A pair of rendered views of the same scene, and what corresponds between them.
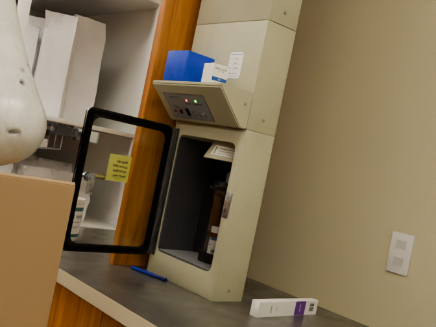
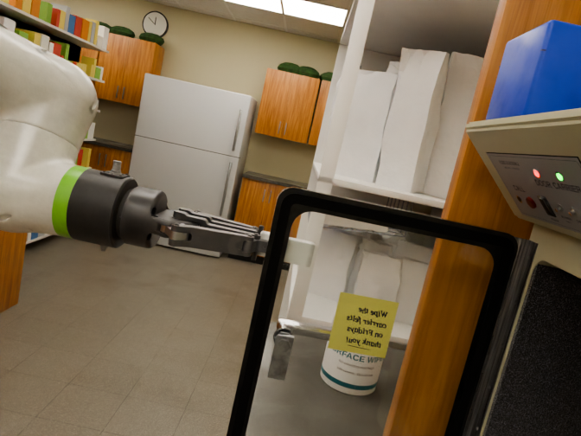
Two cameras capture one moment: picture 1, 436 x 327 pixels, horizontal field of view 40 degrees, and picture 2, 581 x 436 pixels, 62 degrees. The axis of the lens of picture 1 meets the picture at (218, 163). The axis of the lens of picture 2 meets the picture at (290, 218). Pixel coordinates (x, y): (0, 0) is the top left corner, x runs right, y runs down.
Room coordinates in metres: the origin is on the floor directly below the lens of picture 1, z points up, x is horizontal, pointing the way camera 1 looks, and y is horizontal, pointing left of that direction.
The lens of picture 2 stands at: (1.21, -0.01, 1.44)
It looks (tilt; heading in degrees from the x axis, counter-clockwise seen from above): 9 degrees down; 40
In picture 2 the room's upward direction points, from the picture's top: 12 degrees clockwise
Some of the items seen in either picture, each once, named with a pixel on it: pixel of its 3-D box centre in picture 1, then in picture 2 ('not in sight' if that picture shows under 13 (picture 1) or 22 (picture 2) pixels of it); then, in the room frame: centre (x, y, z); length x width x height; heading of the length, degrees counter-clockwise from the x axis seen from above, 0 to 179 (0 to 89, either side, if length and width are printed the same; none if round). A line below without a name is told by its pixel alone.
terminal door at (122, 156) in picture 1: (119, 184); (363, 361); (1.74, 0.27, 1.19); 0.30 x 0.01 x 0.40; 134
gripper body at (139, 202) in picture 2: not in sight; (164, 221); (1.57, 0.49, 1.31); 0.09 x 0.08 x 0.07; 130
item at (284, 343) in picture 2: (89, 183); (280, 355); (1.66, 0.33, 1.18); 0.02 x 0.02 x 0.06; 44
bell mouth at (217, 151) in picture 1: (234, 154); not in sight; (1.79, -0.04, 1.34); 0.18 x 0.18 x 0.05
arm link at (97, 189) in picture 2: not in sight; (108, 206); (1.52, 0.55, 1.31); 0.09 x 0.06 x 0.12; 40
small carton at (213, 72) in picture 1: (215, 75); not in sight; (1.67, 0.06, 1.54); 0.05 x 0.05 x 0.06; 34
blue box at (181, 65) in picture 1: (188, 69); (561, 86); (1.76, 0.14, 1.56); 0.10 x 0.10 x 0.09; 40
